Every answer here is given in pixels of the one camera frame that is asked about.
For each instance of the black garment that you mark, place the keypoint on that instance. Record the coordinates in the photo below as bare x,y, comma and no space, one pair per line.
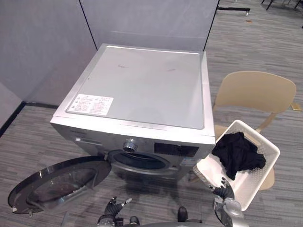
239,153

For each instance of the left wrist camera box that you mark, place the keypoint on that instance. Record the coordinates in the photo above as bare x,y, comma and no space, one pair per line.
119,221

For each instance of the white instruction label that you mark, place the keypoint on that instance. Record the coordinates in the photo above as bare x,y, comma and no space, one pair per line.
90,104

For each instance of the blue white washer sticker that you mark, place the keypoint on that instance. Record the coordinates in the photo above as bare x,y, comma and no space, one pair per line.
189,162

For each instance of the robot right leg with foot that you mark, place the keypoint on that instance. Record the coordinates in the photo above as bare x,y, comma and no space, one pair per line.
182,212

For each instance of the round glass washer door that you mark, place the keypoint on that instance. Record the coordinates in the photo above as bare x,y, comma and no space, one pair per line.
59,184

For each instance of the white perforated laundry basket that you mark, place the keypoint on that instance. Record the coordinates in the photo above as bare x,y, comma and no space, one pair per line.
251,189

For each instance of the robot left silver arm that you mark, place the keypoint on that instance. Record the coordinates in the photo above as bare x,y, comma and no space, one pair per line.
105,222

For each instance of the robot silver torso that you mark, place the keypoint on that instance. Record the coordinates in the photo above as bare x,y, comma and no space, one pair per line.
170,224

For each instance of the grey partition panel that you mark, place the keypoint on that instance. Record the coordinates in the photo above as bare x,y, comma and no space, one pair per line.
9,106
154,21
35,47

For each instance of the black wheeled partition foot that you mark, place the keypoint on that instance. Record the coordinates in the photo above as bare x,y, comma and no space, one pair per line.
236,9

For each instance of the silver front-load washing machine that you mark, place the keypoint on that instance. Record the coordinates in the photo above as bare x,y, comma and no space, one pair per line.
142,89

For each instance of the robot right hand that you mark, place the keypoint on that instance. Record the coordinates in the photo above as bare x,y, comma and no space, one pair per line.
225,192

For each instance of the brass floor outlet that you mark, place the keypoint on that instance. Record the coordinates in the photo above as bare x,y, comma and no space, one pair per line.
297,107

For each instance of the beige wooden chair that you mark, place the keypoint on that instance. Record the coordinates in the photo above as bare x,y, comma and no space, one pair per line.
255,89

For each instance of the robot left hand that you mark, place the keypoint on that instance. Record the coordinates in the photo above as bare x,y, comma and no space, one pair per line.
112,209

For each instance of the black furniture leg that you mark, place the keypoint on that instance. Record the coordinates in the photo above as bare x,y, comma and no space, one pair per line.
268,4
298,2

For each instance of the silver washer control knob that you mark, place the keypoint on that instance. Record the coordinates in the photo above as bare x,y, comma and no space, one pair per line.
130,144

